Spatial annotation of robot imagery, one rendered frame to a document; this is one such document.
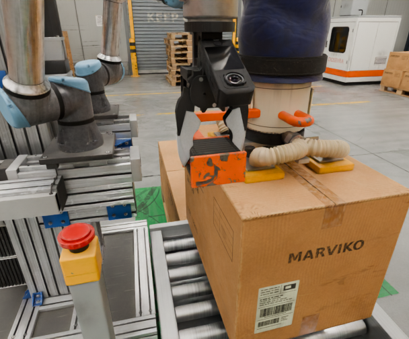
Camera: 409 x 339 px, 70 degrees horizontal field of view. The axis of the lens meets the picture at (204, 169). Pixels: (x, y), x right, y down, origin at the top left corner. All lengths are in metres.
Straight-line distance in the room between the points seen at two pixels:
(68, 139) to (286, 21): 0.73
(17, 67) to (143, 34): 9.81
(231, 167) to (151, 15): 10.29
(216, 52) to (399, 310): 1.88
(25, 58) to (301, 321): 0.95
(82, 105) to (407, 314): 1.92
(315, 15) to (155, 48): 10.03
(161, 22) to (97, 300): 10.23
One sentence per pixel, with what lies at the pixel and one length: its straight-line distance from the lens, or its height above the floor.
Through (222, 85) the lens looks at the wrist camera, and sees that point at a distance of 0.36.
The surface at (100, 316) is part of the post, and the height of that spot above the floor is 0.82.
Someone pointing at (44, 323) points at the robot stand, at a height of 0.21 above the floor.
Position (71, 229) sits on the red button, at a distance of 0.66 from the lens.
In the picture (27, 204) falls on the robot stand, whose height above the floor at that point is 0.93.
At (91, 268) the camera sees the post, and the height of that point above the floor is 0.97.
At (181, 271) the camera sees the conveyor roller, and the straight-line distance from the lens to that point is 1.23.
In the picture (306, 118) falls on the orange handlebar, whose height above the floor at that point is 1.22.
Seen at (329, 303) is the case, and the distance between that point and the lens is 0.87.
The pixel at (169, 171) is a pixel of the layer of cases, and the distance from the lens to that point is 1.99.
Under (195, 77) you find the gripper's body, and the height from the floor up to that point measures 1.35.
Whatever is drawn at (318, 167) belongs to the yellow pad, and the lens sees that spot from 0.76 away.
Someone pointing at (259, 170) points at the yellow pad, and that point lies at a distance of 0.71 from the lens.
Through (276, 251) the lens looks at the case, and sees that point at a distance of 0.65.
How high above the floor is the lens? 1.41
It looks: 26 degrees down
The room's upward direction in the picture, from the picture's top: straight up
